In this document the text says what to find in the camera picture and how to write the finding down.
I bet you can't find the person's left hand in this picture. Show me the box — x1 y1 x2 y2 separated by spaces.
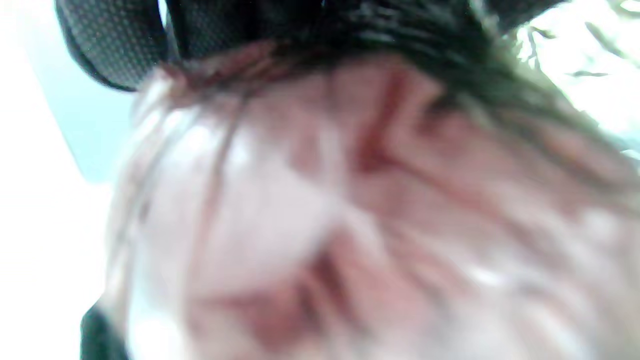
54 0 571 92

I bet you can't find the black plastic garbage bag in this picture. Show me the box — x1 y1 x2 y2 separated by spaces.
100 0 640 360

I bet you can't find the pink trash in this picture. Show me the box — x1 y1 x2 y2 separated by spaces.
150 50 640 360

